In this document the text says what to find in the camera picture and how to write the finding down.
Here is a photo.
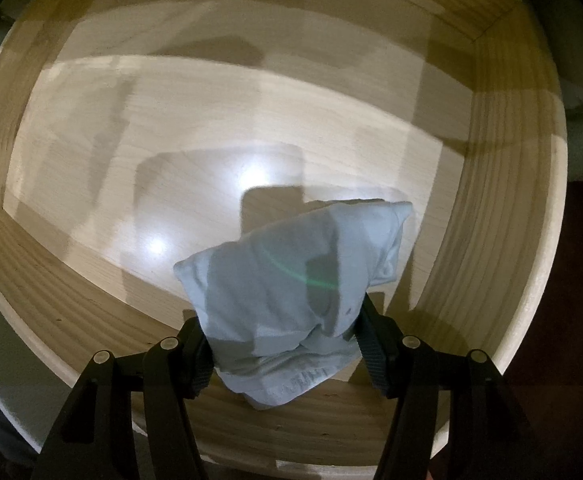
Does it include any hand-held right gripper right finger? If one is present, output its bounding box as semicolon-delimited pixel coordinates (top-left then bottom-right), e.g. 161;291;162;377
354;292;542;480

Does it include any pale blue underwear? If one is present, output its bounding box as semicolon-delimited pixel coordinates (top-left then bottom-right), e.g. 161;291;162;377
173;200;413;411

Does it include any wooden drawer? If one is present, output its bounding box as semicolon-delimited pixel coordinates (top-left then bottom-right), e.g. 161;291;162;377
0;0;569;480

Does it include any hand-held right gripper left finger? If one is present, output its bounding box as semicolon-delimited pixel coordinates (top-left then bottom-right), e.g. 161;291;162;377
29;317;217;480

